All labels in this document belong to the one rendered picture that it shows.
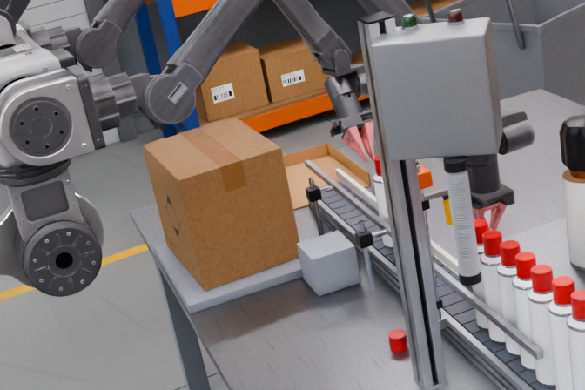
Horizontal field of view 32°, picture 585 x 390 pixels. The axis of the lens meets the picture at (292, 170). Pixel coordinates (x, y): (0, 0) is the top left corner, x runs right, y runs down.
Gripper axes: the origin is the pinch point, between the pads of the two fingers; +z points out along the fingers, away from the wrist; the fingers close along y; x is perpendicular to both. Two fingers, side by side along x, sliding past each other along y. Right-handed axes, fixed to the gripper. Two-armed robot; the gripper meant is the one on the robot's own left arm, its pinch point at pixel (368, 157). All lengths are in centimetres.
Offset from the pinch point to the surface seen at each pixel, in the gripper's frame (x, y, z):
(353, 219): 20.6, -1.9, 7.1
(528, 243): -7.1, 22.5, 30.6
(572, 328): -59, -3, 54
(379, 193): -2.5, -1.8, 9.4
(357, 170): 48, 13, -13
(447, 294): -13.3, -1.1, 36.0
